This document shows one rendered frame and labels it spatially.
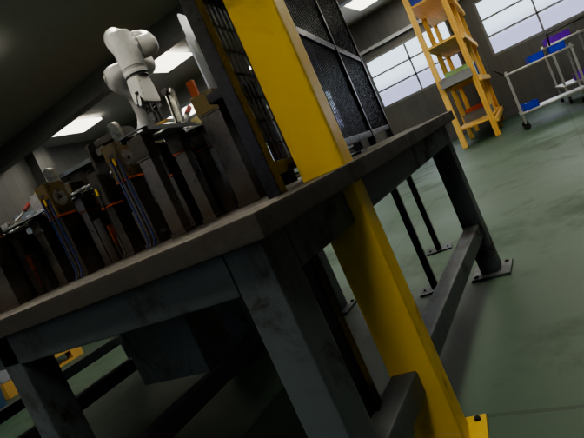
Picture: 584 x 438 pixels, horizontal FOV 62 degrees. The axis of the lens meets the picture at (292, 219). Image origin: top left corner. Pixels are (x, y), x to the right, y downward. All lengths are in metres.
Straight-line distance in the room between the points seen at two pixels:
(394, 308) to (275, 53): 0.59
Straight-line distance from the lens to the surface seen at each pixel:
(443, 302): 1.43
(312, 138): 1.02
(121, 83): 2.28
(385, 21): 11.50
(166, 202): 1.34
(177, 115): 1.93
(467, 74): 7.93
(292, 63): 1.03
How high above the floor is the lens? 0.72
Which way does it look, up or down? 5 degrees down
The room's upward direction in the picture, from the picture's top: 24 degrees counter-clockwise
